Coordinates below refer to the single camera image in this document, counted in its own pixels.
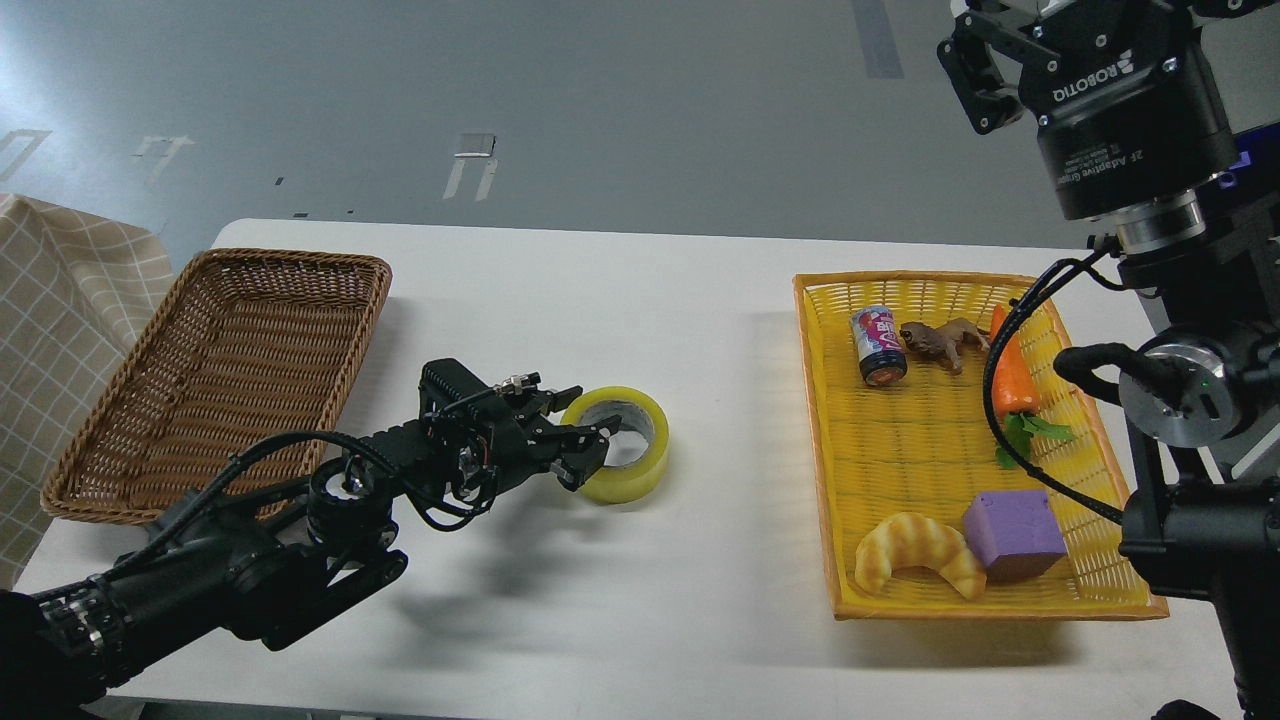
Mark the small soda can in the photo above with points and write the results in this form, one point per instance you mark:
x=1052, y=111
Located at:
x=881, y=359

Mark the brown toy animal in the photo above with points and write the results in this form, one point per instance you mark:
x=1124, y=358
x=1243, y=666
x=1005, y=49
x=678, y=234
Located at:
x=942, y=343

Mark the toy croissant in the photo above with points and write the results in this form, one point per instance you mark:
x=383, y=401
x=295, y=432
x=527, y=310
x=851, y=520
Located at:
x=912, y=540

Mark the brown wicker basket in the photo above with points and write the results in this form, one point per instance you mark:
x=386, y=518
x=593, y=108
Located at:
x=246, y=344

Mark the beige checkered cloth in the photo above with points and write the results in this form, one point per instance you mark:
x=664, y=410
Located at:
x=76, y=292

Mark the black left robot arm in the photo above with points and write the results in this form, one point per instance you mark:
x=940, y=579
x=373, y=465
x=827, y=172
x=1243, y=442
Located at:
x=290, y=534

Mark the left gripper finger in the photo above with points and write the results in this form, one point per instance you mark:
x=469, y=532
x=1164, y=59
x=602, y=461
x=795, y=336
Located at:
x=524, y=403
x=578, y=452

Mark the purple foam cube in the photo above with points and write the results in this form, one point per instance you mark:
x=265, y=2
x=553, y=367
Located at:
x=1014, y=534

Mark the orange toy carrot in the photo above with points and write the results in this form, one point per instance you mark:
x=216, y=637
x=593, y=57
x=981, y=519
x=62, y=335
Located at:
x=1018, y=403

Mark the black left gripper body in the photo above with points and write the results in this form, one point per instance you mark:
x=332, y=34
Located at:
x=521, y=444

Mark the yellow tape roll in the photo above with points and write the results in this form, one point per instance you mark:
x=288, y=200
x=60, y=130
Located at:
x=645, y=463

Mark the yellow plastic basket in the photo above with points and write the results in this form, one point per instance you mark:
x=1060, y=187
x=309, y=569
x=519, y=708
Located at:
x=923, y=445

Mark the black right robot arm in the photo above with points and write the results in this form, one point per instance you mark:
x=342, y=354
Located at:
x=1200, y=398

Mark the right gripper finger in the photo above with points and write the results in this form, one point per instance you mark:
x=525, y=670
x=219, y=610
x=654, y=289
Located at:
x=967, y=57
x=1088, y=20

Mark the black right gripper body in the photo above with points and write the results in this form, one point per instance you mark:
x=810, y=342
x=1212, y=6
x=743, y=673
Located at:
x=1124, y=122

